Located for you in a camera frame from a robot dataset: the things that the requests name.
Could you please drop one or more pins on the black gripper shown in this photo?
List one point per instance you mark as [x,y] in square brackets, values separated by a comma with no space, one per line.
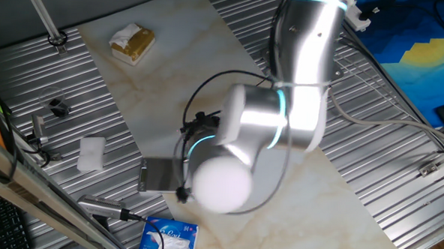
[203,124]

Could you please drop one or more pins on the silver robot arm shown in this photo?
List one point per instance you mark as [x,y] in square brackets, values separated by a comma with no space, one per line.
[263,119]

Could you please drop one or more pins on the silver digital pocket scale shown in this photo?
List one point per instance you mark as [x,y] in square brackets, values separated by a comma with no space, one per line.
[159,174]

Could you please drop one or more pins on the blue tissue pack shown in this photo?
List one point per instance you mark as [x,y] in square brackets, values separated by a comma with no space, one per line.
[172,231]

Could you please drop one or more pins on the small black object in cup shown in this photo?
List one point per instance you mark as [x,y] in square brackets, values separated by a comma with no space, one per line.
[59,109]

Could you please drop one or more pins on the clear plastic cup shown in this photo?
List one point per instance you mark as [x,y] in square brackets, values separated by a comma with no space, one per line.
[48,94]

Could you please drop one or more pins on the white power strip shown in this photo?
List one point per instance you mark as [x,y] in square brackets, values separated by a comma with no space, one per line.
[358,21]

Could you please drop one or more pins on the aluminium pole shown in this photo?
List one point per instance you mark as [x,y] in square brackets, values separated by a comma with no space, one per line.
[42,11]

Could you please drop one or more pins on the blue and yellow mat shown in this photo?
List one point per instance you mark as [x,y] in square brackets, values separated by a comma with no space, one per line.
[415,73]

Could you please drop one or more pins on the aluminium frame bar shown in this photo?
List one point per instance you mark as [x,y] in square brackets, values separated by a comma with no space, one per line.
[35,197]

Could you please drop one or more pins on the small metal corner bracket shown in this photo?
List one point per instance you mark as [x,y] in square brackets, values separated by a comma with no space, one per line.
[428,170]

